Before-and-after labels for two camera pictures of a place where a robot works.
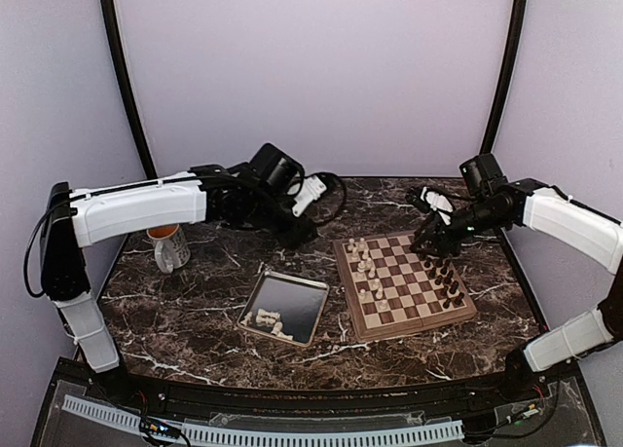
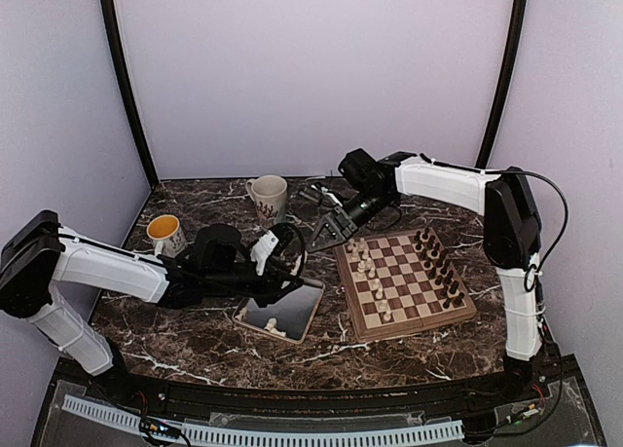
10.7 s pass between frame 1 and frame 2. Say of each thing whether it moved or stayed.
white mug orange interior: stayed
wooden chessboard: stayed
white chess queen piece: stayed
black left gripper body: moved
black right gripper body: moved
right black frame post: stayed
